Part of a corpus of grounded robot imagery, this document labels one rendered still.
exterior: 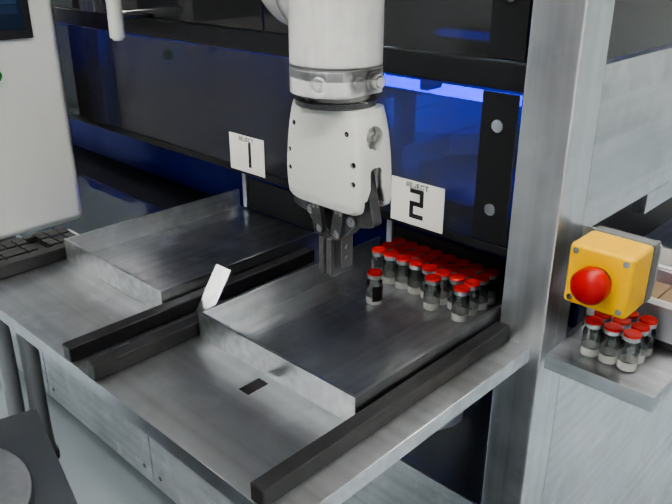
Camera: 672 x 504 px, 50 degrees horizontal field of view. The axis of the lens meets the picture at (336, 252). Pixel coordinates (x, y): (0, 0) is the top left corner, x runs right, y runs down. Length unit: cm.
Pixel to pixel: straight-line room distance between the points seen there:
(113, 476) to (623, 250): 161
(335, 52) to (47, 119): 96
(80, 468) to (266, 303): 130
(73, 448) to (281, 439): 156
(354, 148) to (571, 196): 30
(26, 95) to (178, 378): 79
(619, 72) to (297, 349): 49
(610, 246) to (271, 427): 41
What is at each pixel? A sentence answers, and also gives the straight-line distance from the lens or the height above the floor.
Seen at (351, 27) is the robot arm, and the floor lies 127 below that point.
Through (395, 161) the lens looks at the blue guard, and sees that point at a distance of 94.
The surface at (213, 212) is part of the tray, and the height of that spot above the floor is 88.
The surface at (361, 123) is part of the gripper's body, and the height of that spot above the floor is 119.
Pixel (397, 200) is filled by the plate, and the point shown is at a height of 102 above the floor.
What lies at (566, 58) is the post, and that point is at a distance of 79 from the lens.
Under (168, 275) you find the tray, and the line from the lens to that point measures 108.
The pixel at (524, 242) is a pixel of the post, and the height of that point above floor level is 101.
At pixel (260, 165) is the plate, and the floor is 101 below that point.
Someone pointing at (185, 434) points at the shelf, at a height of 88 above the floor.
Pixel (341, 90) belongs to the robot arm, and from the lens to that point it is 63.
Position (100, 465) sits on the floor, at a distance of 217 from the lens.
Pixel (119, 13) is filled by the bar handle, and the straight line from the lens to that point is 128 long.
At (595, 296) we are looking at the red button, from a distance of 80.
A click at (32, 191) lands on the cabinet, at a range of 152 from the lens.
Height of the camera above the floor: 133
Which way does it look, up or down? 23 degrees down
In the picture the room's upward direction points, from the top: straight up
